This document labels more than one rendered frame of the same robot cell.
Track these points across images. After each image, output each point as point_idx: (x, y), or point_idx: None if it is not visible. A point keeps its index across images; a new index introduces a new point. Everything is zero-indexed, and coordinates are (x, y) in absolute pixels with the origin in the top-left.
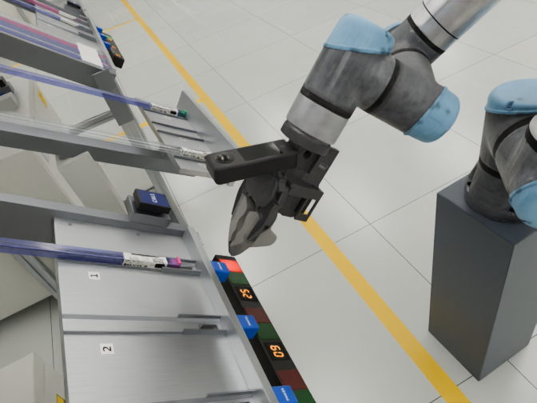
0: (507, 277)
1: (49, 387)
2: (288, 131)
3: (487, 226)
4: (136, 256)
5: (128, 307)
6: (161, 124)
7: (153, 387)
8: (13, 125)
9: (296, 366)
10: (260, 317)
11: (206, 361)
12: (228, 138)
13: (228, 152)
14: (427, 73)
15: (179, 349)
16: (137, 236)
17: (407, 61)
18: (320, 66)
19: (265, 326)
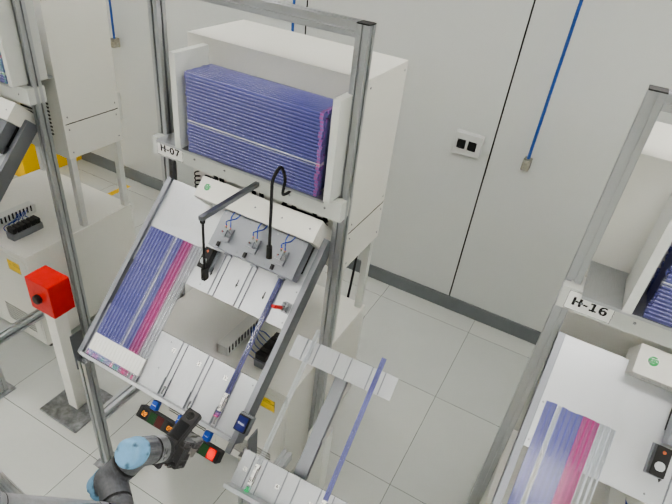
0: None
1: (275, 398)
2: (165, 435)
3: None
4: (224, 398)
5: (208, 380)
6: (297, 485)
7: (182, 368)
8: (333, 400)
9: (160, 430)
10: None
11: (179, 391)
12: (243, 497)
13: (192, 421)
14: (101, 479)
15: (187, 385)
16: (239, 412)
17: (112, 482)
18: (149, 437)
19: None
